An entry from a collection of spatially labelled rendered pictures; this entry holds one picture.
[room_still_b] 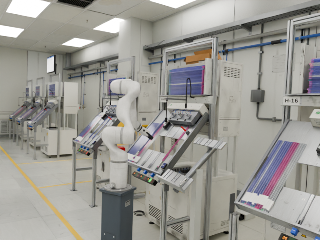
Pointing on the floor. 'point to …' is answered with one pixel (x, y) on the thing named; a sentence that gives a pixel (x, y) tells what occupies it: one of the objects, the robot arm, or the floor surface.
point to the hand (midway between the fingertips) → (150, 137)
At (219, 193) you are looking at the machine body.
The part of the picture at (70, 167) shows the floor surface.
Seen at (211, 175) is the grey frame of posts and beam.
